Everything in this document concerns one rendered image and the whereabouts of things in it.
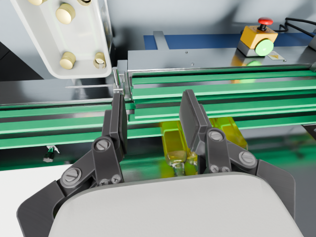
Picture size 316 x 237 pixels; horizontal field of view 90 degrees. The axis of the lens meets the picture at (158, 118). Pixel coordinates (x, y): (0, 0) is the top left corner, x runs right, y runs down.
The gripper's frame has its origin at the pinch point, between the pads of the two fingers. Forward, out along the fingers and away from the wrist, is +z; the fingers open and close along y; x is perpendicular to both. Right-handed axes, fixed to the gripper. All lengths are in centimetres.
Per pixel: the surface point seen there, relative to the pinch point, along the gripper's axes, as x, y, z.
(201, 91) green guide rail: -16.3, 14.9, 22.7
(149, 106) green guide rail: -24.0, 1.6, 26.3
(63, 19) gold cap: -3.9, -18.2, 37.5
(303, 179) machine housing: -45, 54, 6
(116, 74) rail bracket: -10.3, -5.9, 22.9
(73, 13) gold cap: -3.3, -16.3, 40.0
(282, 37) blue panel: -16, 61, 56
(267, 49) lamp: -11, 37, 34
